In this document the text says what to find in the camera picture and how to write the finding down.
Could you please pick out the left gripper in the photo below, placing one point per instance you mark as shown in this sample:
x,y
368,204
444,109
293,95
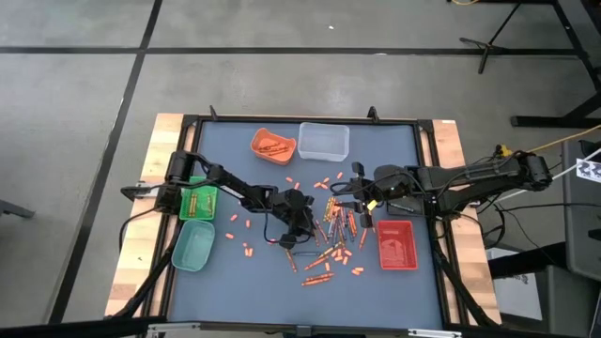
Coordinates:
x,y
293,209

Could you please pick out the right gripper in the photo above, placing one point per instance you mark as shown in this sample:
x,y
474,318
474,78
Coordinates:
x,y
392,180

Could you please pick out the blue crayon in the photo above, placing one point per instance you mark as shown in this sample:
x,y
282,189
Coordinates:
x,y
306,254

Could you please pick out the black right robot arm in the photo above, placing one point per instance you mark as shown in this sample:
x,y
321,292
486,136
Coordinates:
x,y
469,176

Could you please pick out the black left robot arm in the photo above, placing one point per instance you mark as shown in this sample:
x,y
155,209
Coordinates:
x,y
225,180

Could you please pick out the red mesh basket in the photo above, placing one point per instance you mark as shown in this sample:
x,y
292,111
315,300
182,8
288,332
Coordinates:
x,y
397,245

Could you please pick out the clear plastic bin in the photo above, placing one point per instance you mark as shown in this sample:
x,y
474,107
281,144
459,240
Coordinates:
x,y
324,141

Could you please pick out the orange plastic bin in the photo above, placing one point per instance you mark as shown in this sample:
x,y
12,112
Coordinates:
x,y
256,141

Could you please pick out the green mesh basket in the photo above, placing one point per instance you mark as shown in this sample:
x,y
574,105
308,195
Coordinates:
x,y
199,188

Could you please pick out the teal plastic bin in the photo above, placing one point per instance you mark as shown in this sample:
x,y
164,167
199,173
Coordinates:
x,y
193,246

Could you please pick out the yellow power plug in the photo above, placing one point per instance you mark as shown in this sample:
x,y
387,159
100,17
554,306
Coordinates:
x,y
503,150

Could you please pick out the white box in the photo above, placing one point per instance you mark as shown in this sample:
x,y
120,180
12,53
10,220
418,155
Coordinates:
x,y
514,291

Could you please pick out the black tripod stand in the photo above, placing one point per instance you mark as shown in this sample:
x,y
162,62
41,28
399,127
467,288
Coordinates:
x,y
490,46

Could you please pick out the grey cabinet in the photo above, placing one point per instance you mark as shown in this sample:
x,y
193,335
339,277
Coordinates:
x,y
582,225

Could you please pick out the white printed tag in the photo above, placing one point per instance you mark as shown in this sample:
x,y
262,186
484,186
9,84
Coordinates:
x,y
589,170

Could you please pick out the grey box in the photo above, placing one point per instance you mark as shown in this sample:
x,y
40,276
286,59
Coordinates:
x,y
568,300

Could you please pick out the grey chair base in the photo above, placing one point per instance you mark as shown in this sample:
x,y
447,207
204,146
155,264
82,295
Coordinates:
x,y
16,210

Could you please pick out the black metal table frame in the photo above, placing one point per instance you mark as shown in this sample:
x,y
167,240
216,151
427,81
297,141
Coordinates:
x,y
282,118

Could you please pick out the grey camera bracket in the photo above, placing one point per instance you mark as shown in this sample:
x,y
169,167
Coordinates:
x,y
303,331

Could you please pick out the black desk frame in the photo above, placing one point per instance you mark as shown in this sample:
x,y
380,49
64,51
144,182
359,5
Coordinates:
x,y
540,122

